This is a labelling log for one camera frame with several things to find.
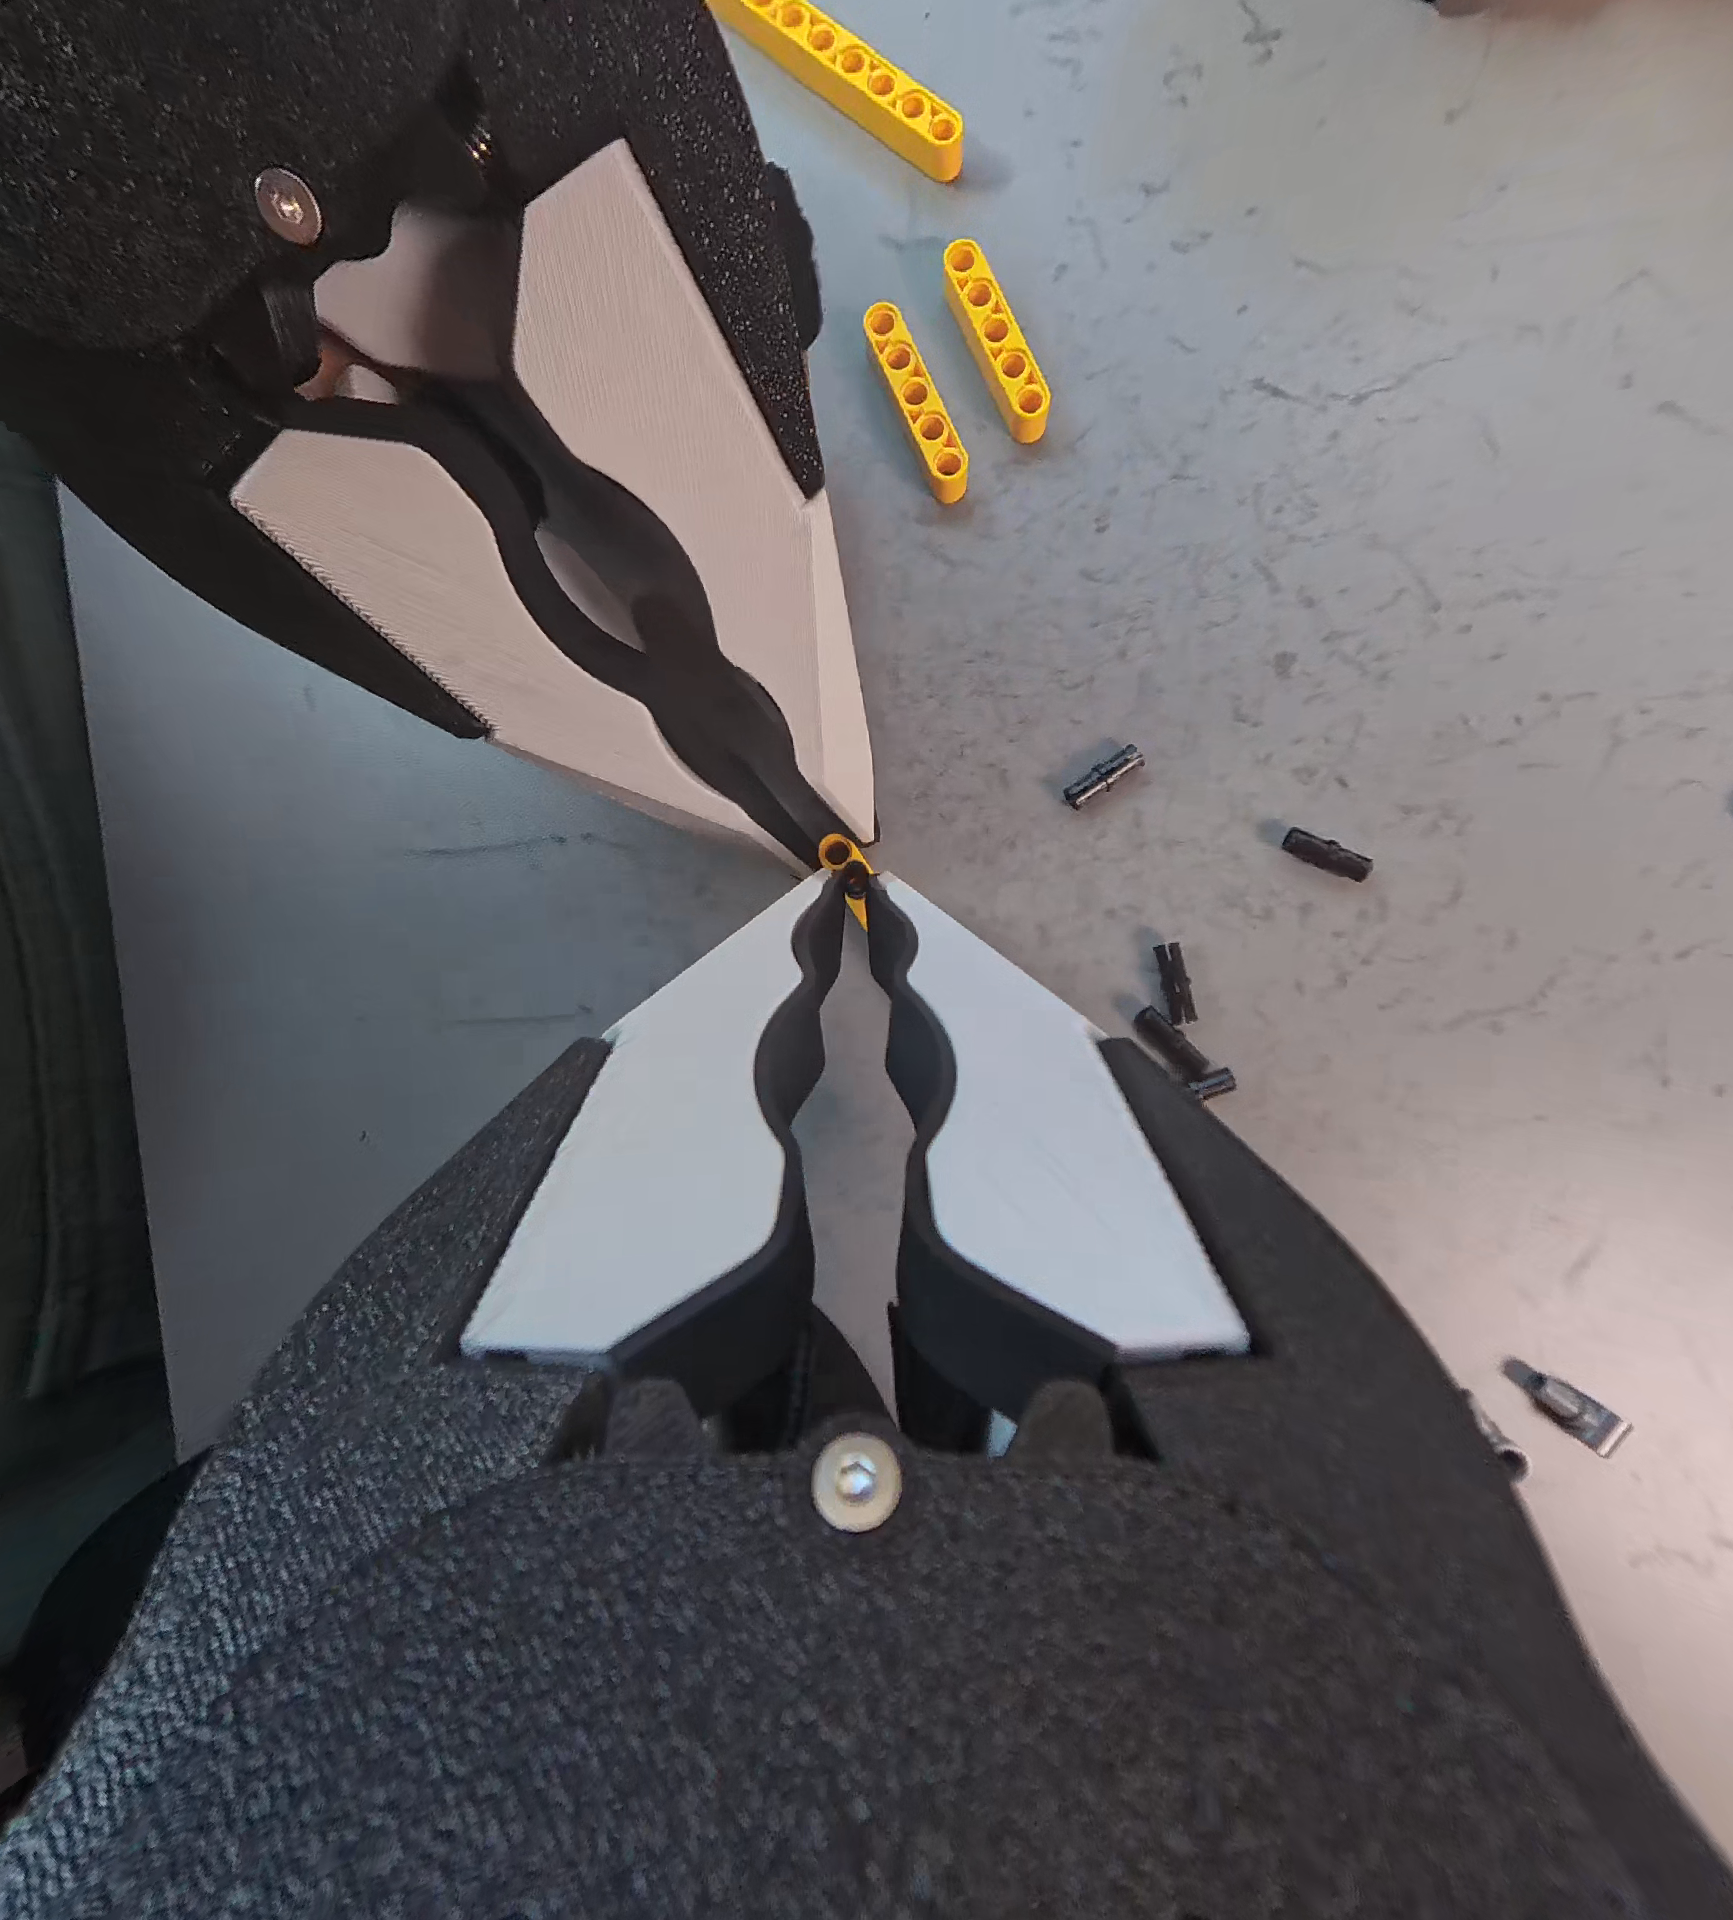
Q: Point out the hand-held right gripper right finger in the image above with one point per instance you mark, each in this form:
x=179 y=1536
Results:
x=1076 y=1200

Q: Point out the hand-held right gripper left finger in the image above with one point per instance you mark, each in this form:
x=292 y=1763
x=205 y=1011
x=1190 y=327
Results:
x=641 y=1200

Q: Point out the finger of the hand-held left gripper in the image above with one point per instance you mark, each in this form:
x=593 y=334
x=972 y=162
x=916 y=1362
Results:
x=686 y=404
x=416 y=570

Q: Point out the yellow lego liftarm beam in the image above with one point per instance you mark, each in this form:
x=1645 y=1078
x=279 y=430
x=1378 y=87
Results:
x=866 y=90
x=825 y=855
x=883 y=360
x=963 y=284

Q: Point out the black lego connector peg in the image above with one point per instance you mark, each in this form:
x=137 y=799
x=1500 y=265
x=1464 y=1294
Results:
x=856 y=901

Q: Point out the black lego pins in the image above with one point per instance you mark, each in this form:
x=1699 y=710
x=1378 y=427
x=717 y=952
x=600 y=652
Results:
x=1326 y=855

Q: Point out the grey lego connector piece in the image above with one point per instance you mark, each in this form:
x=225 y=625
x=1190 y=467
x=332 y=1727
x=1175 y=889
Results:
x=1563 y=1407
x=1500 y=1443

